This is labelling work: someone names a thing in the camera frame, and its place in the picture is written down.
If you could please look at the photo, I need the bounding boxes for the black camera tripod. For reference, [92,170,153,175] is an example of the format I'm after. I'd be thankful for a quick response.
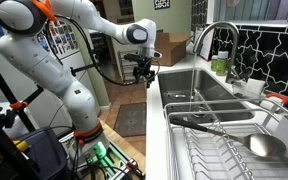
[0,49,98,180]

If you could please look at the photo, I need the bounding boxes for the short green soap bottle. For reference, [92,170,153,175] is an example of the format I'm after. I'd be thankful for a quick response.
[211,55,218,72]

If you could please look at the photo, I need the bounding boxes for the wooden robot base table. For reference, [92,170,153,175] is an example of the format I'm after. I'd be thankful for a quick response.
[100,121,146,173]

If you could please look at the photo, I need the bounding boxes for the white refrigerator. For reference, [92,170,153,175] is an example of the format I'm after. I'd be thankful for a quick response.
[0,6,100,131]

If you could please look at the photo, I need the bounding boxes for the metal dish drying rack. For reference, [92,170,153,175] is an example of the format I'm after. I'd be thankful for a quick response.
[164,99,288,180]

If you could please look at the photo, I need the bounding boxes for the wire sink grid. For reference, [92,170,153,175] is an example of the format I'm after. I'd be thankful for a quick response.
[162,90,218,124]

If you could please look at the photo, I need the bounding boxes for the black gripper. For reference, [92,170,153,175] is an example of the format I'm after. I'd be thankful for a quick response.
[124,54,155,84]

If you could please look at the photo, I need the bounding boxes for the stainless steel faucet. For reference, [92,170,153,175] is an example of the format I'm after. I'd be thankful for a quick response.
[192,21,248,85]

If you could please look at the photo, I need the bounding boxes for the large metal serving spoon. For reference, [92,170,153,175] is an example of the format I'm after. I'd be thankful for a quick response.
[170,118,287,157]

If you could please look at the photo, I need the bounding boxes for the cardboard box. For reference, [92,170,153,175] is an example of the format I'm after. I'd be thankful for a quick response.
[154,31,190,66]

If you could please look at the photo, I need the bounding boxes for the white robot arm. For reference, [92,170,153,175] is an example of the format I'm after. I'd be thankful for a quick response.
[0,0,160,142]

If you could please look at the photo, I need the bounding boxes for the red handled white brush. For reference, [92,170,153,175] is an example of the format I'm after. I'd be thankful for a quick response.
[232,77,288,108]

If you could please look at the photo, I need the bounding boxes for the stainless steel sink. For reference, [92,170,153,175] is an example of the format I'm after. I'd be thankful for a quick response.
[158,69,254,122]

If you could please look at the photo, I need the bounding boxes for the patterned floor mat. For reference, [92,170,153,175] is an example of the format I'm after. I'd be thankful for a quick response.
[114,103,146,137]

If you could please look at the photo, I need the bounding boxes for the dark blue storage bin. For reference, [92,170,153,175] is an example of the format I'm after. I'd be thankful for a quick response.
[0,128,70,180]

